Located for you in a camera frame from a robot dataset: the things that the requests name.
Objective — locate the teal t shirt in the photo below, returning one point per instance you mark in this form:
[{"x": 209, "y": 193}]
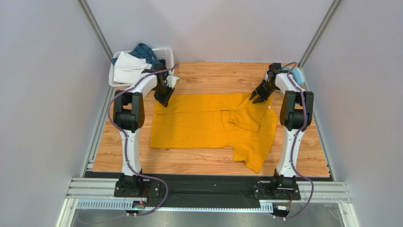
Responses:
[{"x": 143, "y": 51}]

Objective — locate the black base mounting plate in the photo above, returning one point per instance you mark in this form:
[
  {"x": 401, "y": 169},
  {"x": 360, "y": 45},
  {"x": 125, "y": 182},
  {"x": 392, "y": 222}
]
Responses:
[{"x": 157, "y": 193}]

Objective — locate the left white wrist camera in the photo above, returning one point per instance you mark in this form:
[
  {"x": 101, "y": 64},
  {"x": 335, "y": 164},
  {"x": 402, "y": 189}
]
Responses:
[{"x": 172, "y": 80}]

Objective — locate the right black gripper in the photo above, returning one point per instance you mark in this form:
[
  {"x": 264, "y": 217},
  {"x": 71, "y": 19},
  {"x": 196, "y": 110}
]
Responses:
[{"x": 264, "y": 89}]

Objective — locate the yellow t shirt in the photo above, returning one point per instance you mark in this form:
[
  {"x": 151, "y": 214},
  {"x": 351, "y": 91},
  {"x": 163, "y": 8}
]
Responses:
[{"x": 217, "y": 121}]

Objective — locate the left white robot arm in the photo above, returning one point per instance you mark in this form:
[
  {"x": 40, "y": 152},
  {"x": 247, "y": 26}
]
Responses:
[{"x": 128, "y": 117}]

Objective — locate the white slotted cable duct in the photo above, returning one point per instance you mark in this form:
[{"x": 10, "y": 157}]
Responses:
[{"x": 101, "y": 204}]

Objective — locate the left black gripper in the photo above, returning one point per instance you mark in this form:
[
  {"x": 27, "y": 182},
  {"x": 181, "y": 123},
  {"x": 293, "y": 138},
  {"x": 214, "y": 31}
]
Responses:
[{"x": 164, "y": 100}]

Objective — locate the white t shirt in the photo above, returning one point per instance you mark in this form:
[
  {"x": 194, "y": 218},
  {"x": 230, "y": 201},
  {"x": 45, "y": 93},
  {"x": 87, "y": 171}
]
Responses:
[{"x": 128, "y": 68}]

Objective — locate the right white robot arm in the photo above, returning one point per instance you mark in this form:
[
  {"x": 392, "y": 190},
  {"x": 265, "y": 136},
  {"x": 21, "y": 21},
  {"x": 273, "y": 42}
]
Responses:
[{"x": 295, "y": 116}]

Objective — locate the white plastic laundry basket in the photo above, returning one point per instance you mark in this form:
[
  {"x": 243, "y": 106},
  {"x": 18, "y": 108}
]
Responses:
[{"x": 165, "y": 54}]

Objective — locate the aluminium frame rail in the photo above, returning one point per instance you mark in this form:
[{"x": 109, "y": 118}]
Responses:
[{"x": 316, "y": 192}]

